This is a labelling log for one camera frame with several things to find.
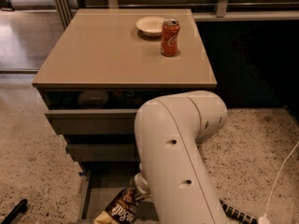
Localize dark round object in drawer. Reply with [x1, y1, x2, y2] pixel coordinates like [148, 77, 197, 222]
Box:
[78, 90, 108, 108]

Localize white cable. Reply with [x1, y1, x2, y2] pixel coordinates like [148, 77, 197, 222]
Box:
[257, 139, 299, 224]

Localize grey drawer cabinet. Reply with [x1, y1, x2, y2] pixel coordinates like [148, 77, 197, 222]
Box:
[32, 8, 218, 173]

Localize brown chip bag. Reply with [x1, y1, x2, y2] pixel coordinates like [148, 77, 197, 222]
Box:
[93, 188, 138, 224]

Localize grey top drawer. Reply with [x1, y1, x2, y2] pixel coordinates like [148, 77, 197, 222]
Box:
[46, 90, 170, 135]

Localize orange soda can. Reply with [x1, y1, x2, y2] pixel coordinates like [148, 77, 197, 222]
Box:
[161, 20, 180, 57]

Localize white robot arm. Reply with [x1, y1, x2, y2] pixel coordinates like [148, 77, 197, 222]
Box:
[135, 91, 227, 224]

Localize grey bottom drawer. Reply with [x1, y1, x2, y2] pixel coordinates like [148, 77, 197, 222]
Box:
[68, 161, 160, 224]

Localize grey drawer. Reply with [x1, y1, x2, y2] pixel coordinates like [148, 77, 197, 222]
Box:
[68, 161, 160, 224]
[46, 90, 170, 135]
[64, 134, 139, 162]

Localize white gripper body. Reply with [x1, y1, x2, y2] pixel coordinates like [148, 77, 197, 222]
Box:
[130, 163, 151, 201]

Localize black striped cylinder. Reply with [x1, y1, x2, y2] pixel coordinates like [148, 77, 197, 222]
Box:
[221, 200, 258, 224]

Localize grey middle drawer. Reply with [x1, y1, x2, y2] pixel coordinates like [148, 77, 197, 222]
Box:
[64, 134, 139, 162]

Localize white bowl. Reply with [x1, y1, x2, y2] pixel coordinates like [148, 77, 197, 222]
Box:
[135, 16, 164, 37]

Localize black handle on floor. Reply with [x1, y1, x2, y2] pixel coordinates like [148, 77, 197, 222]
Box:
[1, 199, 28, 224]

